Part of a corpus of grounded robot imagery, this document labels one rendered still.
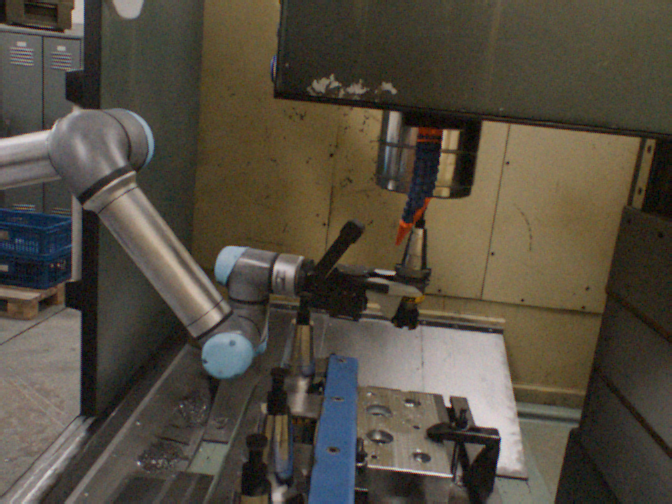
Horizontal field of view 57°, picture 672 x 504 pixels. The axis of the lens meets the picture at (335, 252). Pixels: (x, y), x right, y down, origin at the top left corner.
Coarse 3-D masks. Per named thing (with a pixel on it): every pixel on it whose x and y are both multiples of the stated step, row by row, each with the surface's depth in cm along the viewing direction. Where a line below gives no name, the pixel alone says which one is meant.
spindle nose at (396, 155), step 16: (384, 112) 95; (400, 112) 92; (384, 128) 95; (400, 128) 92; (416, 128) 91; (480, 128) 94; (384, 144) 95; (400, 144) 92; (448, 144) 91; (464, 144) 92; (384, 160) 95; (400, 160) 93; (448, 160) 91; (464, 160) 92; (384, 176) 95; (400, 176) 93; (448, 176) 92; (464, 176) 93; (400, 192) 94; (448, 192) 93; (464, 192) 95
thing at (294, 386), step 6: (276, 366) 77; (318, 372) 77; (318, 378) 75; (288, 384) 73; (294, 384) 72; (300, 384) 73; (306, 384) 73; (312, 384) 73; (318, 384) 74; (288, 390) 73; (294, 390) 73; (300, 390) 73; (306, 390) 73; (312, 390) 73; (318, 390) 76
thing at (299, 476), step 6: (300, 474) 55; (234, 480) 53; (300, 480) 54; (294, 486) 54; (300, 486) 54; (282, 492) 52; (288, 492) 52; (294, 492) 52; (300, 492) 54; (276, 498) 51; (282, 498) 52; (288, 498) 52; (294, 498) 52; (300, 498) 55
